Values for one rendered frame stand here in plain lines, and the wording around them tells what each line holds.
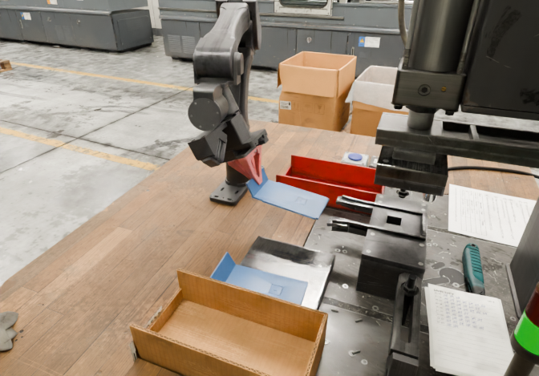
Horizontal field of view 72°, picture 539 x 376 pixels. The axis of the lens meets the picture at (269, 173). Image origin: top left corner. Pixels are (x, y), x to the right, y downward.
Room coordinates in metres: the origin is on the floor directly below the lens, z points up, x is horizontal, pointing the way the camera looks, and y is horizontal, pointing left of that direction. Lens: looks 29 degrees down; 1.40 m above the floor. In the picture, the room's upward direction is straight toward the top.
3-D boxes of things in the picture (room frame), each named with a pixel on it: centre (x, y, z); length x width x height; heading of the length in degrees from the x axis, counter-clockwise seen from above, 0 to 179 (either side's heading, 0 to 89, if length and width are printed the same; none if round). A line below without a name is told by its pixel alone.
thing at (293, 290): (0.46, 0.02, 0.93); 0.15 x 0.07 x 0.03; 71
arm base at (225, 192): (0.84, 0.08, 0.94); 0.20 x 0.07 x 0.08; 159
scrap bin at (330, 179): (0.80, -0.15, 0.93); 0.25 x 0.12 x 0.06; 69
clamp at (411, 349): (0.37, -0.20, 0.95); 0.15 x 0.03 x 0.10; 159
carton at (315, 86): (3.12, -0.39, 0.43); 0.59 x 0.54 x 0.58; 155
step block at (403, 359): (0.31, -0.17, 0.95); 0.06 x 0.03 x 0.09; 159
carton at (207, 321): (0.35, 0.06, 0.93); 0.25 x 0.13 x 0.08; 69
